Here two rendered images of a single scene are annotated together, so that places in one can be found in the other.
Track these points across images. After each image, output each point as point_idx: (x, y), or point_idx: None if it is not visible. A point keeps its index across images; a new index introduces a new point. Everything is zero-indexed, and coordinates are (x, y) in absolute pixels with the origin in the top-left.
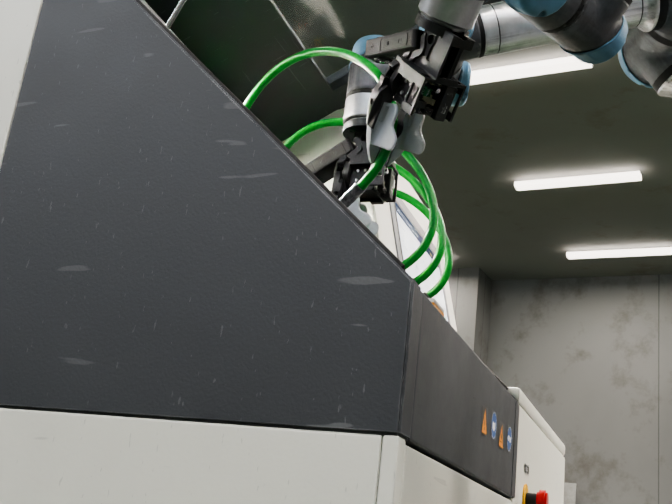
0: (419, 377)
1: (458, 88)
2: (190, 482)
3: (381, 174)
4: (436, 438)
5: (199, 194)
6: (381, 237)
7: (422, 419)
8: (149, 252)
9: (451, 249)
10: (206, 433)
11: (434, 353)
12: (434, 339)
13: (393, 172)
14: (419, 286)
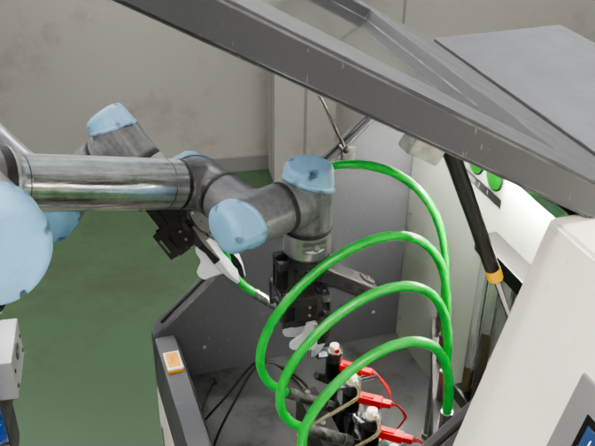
0: (158, 376)
1: (159, 235)
2: None
3: (271, 295)
4: (169, 425)
5: None
6: (472, 430)
7: (162, 398)
8: None
9: (299, 429)
10: None
11: (162, 379)
12: (161, 372)
13: (280, 300)
14: (154, 334)
